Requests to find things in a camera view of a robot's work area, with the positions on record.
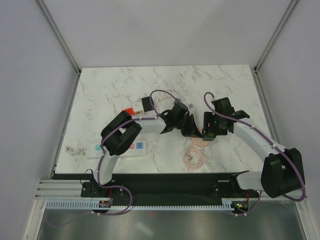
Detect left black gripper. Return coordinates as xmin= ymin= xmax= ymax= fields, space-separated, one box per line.
xmin=174 ymin=114 xmax=201 ymax=139

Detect white power strip coloured sockets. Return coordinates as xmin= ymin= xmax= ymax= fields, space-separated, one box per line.
xmin=84 ymin=140 xmax=148 ymax=159

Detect right aluminium frame post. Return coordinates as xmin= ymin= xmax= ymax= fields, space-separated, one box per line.
xmin=251 ymin=0 xmax=300 ymax=75

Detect left aluminium frame post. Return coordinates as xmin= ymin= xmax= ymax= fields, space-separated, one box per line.
xmin=34 ymin=0 xmax=82 ymax=76

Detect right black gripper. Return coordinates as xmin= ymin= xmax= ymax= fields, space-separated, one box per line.
xmin=201 ymin=111 xmax=228 ymax=136

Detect green cube plug adapter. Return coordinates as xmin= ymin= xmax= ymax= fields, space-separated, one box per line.
xmin=202 ymin=132 xmax=217 ymax=142

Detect aluminium frame post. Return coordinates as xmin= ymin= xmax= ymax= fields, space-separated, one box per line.
xmin=34 ymin=0 xmax=82 ymax=76
xmin=251 ymin=0 xmax=300 ymax=75

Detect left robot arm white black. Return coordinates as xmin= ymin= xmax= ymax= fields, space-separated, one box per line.
xmin=92 ymin=102 xmax=202 ymax=197

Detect aluminium rail bar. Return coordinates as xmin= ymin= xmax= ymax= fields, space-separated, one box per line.
xmin=35 ymin=179 xmax=82 ymax=200

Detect grey slotted cable duct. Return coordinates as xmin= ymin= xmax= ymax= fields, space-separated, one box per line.
xmin=45 ymin=199 xmax=249 ymax=211

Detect white cube plug tiger print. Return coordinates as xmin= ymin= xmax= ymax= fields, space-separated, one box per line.
xmin=132 ymin=101 xmax=145 ymax=116

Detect pink round disc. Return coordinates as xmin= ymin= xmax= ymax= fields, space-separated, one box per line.
xmin=191 ymin=137 xmax=211 ymax=148

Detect red cube plug adapter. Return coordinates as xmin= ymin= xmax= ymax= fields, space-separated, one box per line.
xmin=122 ymin=108 xmax=135 ymax=116

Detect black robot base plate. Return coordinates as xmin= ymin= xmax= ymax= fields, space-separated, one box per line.
xmin=81 ymin=172 xmax=259 ymax=206

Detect black cube plug adapter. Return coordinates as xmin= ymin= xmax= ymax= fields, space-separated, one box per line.
xmin=141 ymin=96 xmax=154 ymax=113

